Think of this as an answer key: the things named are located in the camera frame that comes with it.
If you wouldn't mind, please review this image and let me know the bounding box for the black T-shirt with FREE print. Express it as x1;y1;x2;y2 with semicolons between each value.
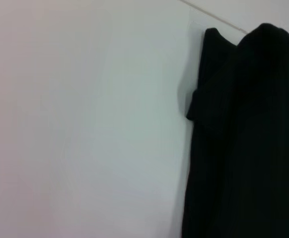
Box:
181;22;289;238

